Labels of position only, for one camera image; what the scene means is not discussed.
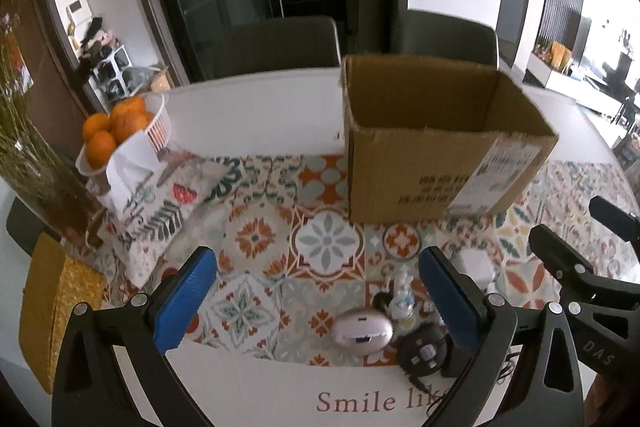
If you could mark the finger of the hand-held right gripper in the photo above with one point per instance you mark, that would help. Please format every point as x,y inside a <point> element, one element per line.
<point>555,252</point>
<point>615,219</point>

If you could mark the white wall intercom panel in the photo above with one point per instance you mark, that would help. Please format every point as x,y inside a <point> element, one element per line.
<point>77,8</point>

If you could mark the pile of dark items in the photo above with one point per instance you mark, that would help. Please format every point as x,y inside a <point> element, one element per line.
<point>95,38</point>

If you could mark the white tile-pattern tablecloth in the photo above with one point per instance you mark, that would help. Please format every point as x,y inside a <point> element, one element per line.
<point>260,237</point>

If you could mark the black round gadget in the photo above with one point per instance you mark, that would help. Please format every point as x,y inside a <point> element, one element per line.
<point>425,352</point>

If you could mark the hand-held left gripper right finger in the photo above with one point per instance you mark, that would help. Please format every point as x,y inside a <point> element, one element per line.
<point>447,302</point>

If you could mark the dark grey bag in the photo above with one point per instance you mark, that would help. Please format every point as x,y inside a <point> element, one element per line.
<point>136,77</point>

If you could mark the small clear bottle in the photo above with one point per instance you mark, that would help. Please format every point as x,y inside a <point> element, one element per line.
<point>403,302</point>

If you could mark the orange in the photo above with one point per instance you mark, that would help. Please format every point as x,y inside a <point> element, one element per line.
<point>146,121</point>
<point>127,117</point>
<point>101,149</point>
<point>95,125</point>

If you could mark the brown cardboard box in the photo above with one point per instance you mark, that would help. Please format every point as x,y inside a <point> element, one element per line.
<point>400,157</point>

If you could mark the white cube shelf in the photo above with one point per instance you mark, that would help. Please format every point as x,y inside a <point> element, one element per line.
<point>112,74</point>

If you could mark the yellow paper bag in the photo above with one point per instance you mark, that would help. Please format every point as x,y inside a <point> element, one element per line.
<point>560,54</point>

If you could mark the dark dining chair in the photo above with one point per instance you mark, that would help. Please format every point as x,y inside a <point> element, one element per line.
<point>275,47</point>
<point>445,39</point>
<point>20,222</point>

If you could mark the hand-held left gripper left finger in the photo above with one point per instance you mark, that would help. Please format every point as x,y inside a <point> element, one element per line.
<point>185,302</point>

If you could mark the leaf-print fabric tissue box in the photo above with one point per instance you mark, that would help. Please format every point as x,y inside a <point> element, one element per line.
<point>160,217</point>

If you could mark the white tissue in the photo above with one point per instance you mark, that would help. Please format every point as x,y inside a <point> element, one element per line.
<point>132,167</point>

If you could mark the dried flower bunch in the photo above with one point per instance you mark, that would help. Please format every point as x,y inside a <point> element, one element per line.
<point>17,107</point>

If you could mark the person's right forearm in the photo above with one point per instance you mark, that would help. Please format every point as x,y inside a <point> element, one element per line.
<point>597,399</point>

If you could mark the white oval case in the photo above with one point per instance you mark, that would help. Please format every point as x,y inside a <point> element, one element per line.
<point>362,329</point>

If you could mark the white plastic fruit basket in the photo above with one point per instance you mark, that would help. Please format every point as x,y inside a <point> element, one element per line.
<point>157,127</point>

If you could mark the white tv cabinet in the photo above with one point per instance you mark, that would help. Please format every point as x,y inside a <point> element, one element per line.
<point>565,82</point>

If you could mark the small floor cardboard box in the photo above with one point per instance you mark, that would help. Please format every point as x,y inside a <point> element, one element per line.
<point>162,78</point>

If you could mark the white square charger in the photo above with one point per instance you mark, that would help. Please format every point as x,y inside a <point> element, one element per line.
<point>475,267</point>

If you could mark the glass vase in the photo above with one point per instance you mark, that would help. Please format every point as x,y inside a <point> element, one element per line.
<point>55,192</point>

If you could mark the vase with dried flowers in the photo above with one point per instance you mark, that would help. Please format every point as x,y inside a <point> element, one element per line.
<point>45,57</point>

